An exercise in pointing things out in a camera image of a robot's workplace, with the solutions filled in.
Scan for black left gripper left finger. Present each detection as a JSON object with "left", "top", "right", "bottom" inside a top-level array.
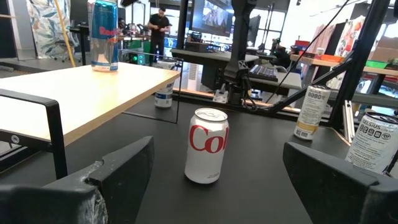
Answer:
[{"left": 0, "top": 136, "right": 155, "bottom": 224}]

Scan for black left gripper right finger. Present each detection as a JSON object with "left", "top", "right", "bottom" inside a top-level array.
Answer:
[{"left": 282, "top": 141, "right": 398, "bottom": 224}]

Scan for white Celsius can yellow base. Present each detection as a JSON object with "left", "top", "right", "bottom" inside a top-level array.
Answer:
[{"left": 293, "top": 84, "right": 332, "bottom": 141}]

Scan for Celsius Arctic Vibe can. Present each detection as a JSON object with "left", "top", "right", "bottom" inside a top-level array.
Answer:
[
  {"left": 154, "top": 59, "right": 178, "bottom": 109},
  {"left": 345, "top": 111, "right": 398, "bottom": 175}
]

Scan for blue Red Bull can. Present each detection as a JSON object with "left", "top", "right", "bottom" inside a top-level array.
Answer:
[{"left": 90, "top": 0, "right": 119, "bottom": 73}]

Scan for aluminium extrusion bars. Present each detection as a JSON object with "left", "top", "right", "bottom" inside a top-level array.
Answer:
[{"left": 341, "top": 99, "right": 357, "bottom": 142}]

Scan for Diet Coke can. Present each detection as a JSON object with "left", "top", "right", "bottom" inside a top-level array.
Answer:
[{"left": 183, "top": 107, "right": 230, "bottom": 185}]

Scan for black table mat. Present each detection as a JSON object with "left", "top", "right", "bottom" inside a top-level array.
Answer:
[{"left": 0, "top": 93, "right": 398, "bottom": 224}]

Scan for grey desk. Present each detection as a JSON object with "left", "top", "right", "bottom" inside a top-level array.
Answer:
[
  {"left": 248, "top": 70, "right": 303, "bottom": 96},
  {"left": 170, "top": 48, "right": 259, "bottom": 63}
]

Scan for wooden workbench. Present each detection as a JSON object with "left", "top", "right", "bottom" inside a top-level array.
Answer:
[{"left": 290, "top": 54, "right": 398, "bottom": 77}]

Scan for computer keyboard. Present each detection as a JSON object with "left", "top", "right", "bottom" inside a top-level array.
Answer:
[{"left": 248, "top": 64, "right": 279, "bottom": 82}]

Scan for yellow pole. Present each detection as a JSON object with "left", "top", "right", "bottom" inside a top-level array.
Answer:
[{"left": 54, "top": 0, "right": 76, "bottom": 68}]

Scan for person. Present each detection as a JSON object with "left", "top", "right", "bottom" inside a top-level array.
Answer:
[{"left": 147, "top": 6, "right": 172, "bottom": 66}]

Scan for leaf patterned panel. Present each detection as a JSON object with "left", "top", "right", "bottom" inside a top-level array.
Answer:
[{"left": 26, "top": 0, "right": 75, "bottom": 58}]

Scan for wall display screen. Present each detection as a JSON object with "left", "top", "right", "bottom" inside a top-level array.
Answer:
[{"left": 191, "top": 0, "right": 234, "bottom": 37}]

